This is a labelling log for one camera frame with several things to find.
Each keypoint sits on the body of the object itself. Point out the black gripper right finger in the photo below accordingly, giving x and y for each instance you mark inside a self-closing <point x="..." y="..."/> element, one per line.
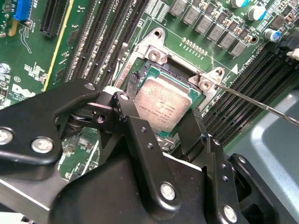
<point x="216" y="165"/>

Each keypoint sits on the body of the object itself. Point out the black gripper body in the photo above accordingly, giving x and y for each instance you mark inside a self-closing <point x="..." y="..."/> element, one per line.
<point x="112" y="191"/>

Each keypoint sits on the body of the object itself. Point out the silver green CPU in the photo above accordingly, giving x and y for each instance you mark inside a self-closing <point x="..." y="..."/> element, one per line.
<point x="161" y="100"/>

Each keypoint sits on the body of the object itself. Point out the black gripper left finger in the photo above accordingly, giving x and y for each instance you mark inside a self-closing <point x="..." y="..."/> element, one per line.
<point x="30" y="121"/>

